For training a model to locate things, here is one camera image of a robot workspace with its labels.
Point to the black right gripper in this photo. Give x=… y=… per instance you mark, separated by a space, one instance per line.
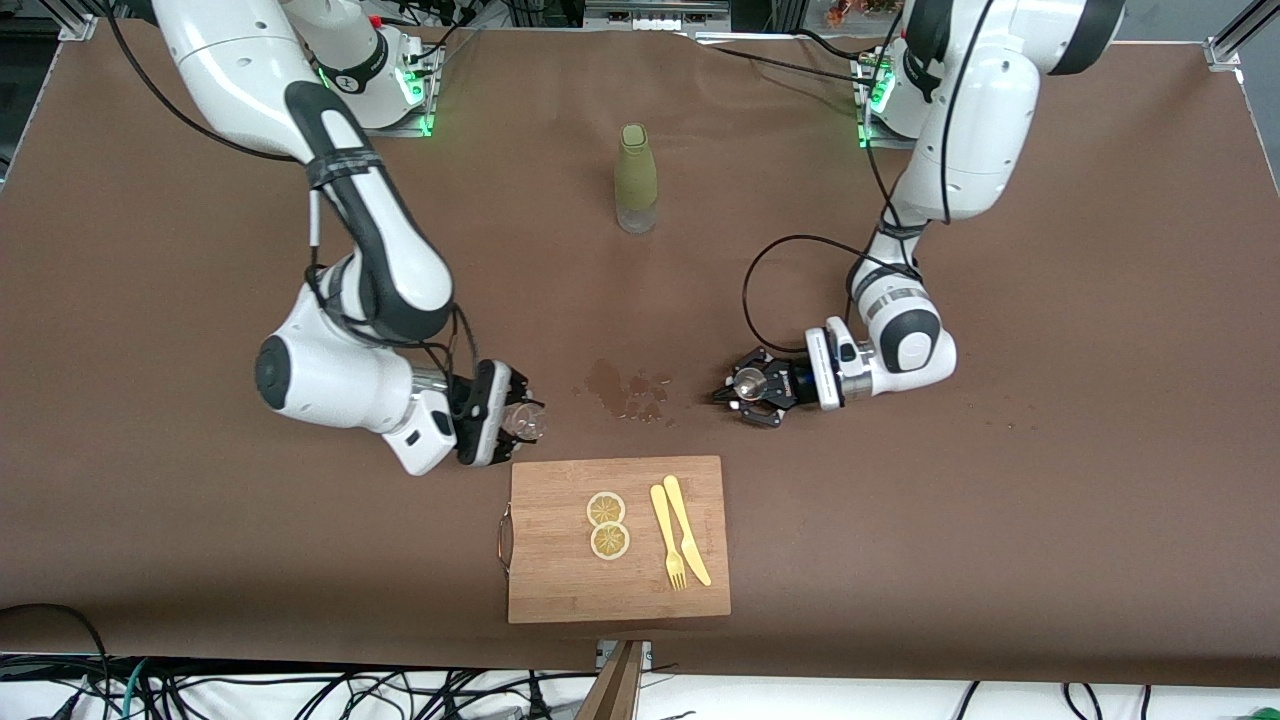
x=472 y=399

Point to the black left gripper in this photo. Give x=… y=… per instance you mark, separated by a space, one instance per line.
x=779 y=383

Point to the small clear glass cup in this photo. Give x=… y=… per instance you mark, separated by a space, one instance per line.
x=527 y=422

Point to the steel double jigger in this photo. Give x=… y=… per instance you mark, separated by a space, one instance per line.
x=747 y=382

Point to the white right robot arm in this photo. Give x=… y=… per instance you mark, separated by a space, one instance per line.
x=330 y=380

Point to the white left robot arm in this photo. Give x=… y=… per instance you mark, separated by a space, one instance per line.
x=970 y=130

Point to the spilled liquid puddle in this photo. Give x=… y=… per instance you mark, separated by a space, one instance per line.
x=603 y=380

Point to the lemon slice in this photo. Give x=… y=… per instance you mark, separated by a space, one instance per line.
x=610 y=541
x=606 y=509

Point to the yellow plastic knife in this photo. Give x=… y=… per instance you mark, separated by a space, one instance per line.
x=683 y=520

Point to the yellow plastic fork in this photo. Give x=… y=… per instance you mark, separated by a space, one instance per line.
x=662 y=520

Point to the green bottle with clear base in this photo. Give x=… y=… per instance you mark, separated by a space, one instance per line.
x=636 y=170

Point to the grey power strip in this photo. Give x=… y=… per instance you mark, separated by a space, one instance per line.
x=655 y=15

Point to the small metal bracket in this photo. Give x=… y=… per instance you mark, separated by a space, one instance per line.
x=648 y=652

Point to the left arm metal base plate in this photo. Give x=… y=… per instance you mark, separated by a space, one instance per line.
x=870 y=130

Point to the wooden post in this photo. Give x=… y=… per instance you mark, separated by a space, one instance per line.
x=615 y=695

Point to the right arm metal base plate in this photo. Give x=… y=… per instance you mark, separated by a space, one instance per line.
x=415 y=128

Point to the aluminium frame profile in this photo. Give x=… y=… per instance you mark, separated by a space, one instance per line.
x=78 y=28
x=1225 y=48

